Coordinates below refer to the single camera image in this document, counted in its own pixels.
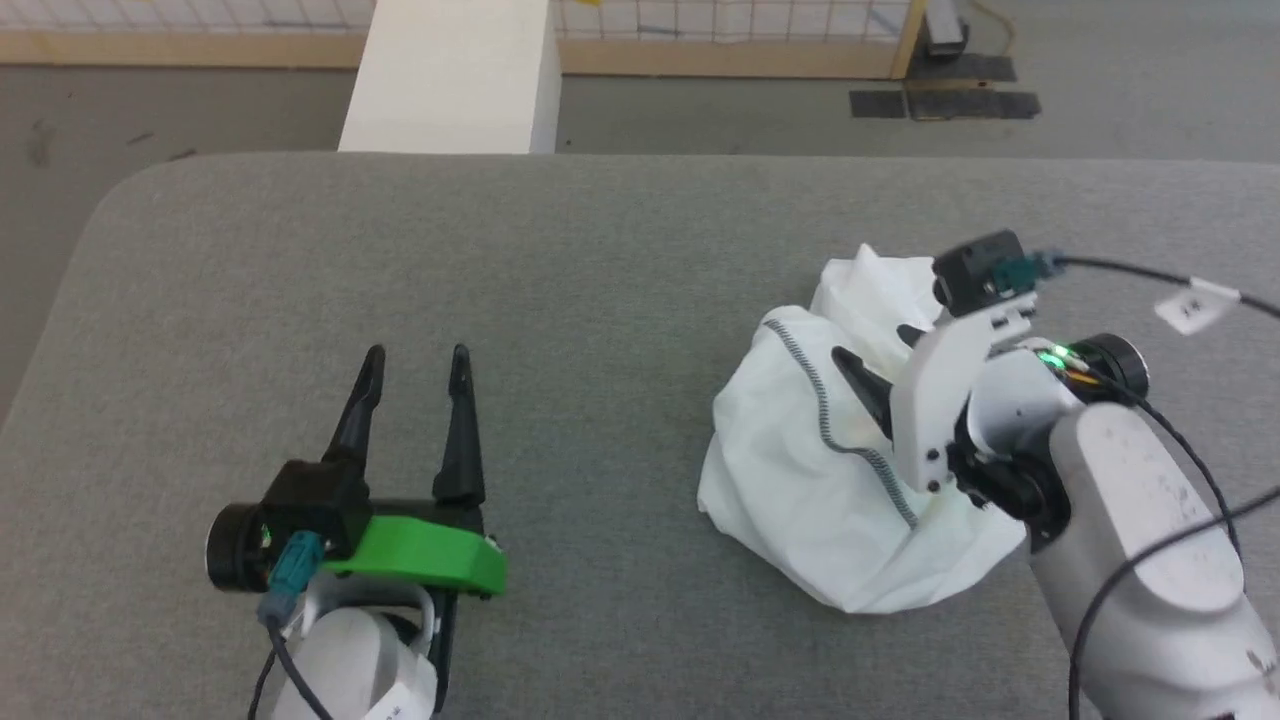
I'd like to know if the grey floor device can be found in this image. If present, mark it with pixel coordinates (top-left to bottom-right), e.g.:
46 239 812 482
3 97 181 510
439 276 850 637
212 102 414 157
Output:
922 0 971 57

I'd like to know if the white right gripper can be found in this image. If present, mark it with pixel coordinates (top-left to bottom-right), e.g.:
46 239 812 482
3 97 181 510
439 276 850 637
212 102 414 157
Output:
832 305 1037 497

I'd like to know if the white left cable label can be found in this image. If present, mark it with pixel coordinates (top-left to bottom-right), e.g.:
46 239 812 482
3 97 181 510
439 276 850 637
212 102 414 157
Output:
362 682 437 720

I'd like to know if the white right cable label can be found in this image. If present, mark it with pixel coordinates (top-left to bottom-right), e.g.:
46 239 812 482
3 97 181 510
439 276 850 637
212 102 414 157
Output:
1153 279 1242 335

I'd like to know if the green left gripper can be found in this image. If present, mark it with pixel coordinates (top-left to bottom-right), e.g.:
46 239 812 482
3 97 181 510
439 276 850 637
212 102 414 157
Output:
318 344 509 601

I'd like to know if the white square pillar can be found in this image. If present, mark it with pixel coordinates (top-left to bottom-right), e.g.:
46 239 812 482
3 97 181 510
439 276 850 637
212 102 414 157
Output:
337 0 562 156

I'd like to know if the dark grey floor mat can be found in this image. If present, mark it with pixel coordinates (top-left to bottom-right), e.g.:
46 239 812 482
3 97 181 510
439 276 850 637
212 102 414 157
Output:
905 55 1018 87

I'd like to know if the wide black floor mat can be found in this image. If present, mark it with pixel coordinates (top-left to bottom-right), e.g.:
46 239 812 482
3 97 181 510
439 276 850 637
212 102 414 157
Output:
907 89 1042 122

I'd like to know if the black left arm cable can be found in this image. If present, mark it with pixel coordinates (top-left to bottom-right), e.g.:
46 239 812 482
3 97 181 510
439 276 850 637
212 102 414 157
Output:
246 534 337 720

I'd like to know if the white t-shirt with grey stitching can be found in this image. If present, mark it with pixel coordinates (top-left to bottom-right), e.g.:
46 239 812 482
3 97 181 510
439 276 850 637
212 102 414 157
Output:
697 243 1031 614

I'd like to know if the white cable label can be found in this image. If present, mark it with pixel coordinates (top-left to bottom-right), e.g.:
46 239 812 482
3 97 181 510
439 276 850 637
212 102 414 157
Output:
362 682 437 720
1153 279 1242 335

